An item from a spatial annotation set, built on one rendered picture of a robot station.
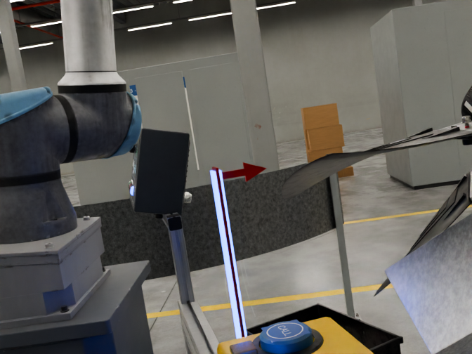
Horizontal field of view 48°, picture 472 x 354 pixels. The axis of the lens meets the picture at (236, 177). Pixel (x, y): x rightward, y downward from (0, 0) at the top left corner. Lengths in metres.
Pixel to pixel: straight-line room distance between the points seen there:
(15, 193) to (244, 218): 1.86
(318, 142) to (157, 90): 3.15
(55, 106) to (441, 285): 0.63
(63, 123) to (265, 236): 1.91
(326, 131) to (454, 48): 2.71
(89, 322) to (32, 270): 0.11
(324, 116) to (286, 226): 6.23
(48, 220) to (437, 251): 0.57
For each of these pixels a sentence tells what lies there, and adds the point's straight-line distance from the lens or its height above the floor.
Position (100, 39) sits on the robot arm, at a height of 1.41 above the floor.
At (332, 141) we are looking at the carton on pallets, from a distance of 8.93.
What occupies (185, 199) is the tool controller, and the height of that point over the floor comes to 1.07.
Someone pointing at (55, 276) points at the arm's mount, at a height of 1.06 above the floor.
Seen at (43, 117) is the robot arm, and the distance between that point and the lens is 0.88.
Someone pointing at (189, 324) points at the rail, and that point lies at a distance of 1.09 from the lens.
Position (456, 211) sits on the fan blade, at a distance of 0.86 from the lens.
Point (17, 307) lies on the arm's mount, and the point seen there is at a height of 1.03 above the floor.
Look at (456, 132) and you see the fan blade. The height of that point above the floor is 1.19.
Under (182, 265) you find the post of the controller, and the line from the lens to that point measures 1.19.
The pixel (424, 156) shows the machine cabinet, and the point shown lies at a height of 0.41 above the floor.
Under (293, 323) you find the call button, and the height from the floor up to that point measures 1.08.
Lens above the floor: 1.25
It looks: 6 degrees down
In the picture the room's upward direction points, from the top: 9 degrees counter-clockwise
